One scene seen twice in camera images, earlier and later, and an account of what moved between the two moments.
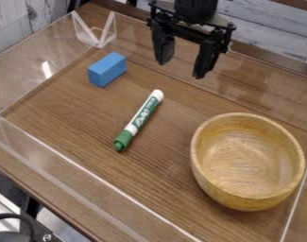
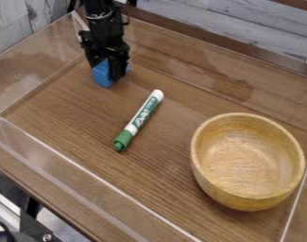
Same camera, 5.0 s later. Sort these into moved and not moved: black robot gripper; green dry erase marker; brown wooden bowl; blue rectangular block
Moved: black robot gripper
Not moved: green dry erase marker; blue rectangular block; brown wooden bowl
